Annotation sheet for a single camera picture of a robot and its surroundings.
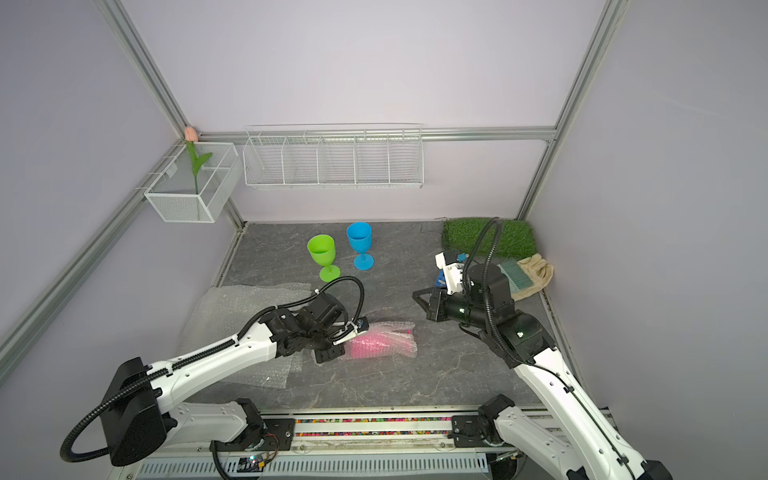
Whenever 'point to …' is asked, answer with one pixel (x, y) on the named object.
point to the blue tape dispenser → (440, 280)
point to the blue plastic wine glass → (359, 235)
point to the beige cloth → (540, 272)
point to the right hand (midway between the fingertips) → (414, 293)
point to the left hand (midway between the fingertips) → (338, 341)
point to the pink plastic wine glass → (380, 344)
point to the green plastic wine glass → (322, 249)
